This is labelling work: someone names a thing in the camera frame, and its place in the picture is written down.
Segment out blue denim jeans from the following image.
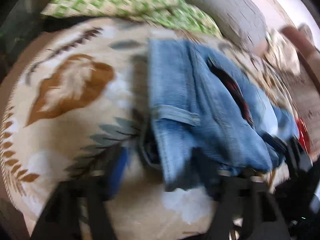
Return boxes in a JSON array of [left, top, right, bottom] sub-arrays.
[[145, 38, 298, 192]]

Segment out leaf patterned beige blanket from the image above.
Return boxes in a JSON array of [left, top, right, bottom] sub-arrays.
[[0, 17, 296, 235]]

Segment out red plastic bag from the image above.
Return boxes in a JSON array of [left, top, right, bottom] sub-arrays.
[[296, 118, 311, 154]]

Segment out cream crumpled cloth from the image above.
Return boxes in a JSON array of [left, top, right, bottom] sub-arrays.
[[264, 29, 300, 76]]

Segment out grey quilted pillow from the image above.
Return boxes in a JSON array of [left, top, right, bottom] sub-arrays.
[[185, 0, 267, 51]]

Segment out green checkered quilt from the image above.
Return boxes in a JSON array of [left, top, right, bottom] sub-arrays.
[[41, 0, 222, 37]]

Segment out striped brown bedsheet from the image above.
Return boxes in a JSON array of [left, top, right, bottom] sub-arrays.
[[276, 64, 319, 137]]

